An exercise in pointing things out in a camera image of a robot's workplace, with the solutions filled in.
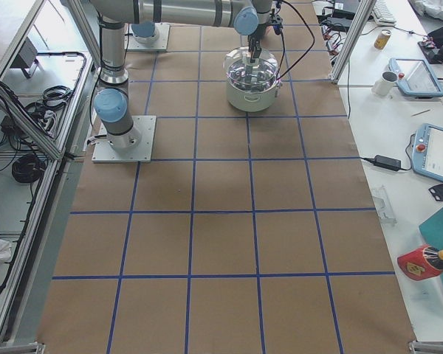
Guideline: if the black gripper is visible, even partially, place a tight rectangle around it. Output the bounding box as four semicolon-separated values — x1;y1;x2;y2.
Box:
247;9;283;61

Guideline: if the glass pot lid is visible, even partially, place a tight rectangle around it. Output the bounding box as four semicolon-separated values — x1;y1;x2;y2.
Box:
223;46;278;93

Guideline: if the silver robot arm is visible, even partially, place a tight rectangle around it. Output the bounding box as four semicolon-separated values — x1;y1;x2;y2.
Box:
92;0;282;62
94;7;138;149

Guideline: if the mint green electric pot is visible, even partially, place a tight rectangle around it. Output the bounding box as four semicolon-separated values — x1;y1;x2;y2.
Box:
226;73;281;112

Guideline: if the yellow drink can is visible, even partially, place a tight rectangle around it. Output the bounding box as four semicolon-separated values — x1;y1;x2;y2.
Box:
374;29;391;50

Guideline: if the white mug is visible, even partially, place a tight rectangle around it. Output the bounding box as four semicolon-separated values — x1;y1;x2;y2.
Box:
371;71;398;97

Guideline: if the upper teach pendant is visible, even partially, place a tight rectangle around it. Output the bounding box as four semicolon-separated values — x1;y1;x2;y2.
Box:
388;58;443;98

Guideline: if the teach pendant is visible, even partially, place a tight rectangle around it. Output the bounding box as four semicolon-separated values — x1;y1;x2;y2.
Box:
411;123;443;182
388;58;443;98

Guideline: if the black power adapter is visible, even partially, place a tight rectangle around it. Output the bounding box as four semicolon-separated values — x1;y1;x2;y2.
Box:
362;155;410;172

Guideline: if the lower teach pendant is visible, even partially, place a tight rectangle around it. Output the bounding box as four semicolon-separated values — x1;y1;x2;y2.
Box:
411;123;443;182

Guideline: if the black round object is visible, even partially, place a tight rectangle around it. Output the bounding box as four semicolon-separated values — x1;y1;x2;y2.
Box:
428;184;443;202

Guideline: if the red emergency stop box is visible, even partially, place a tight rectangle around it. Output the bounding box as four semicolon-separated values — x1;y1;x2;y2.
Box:
396;244;443;281

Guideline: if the black braided cable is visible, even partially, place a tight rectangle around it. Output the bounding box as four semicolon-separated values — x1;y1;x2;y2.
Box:
276;0;317;82

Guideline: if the aluminium frame post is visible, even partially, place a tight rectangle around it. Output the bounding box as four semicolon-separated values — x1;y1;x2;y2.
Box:
330;0;376;84

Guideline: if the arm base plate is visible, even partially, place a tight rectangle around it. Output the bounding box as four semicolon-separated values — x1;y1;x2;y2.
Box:
126;23;171;52
92;115;157;163

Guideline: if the clear plastic bracket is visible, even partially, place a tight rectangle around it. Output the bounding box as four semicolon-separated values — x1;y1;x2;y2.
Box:
371;186;396;226

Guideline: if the coiled black cable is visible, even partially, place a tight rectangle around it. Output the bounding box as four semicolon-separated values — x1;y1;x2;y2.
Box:
11;153;47;184

